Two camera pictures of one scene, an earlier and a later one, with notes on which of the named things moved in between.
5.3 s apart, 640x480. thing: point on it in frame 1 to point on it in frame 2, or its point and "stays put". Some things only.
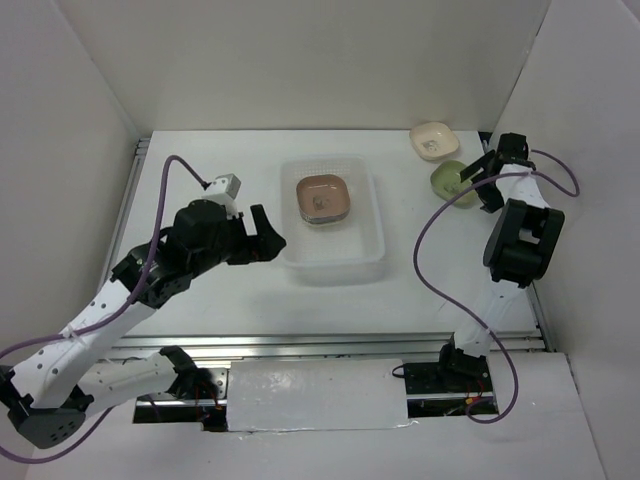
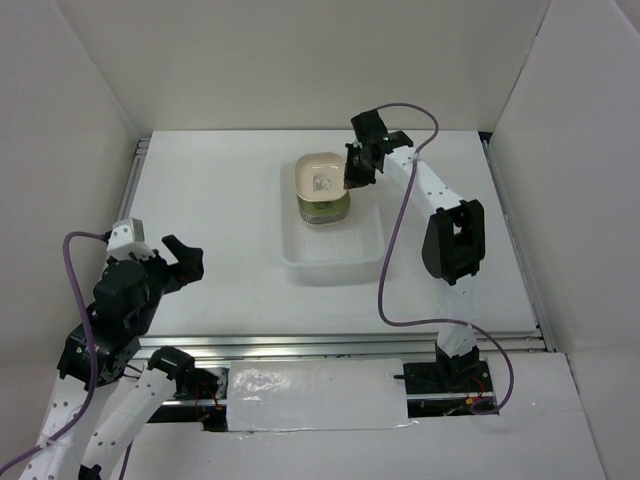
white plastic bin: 351,243 stays put
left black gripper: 263,246 to 190,265
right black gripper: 489,158 to 353,177
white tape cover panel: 317,395 stays put
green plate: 446,182 to 324,212
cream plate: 433,141 to 320,176
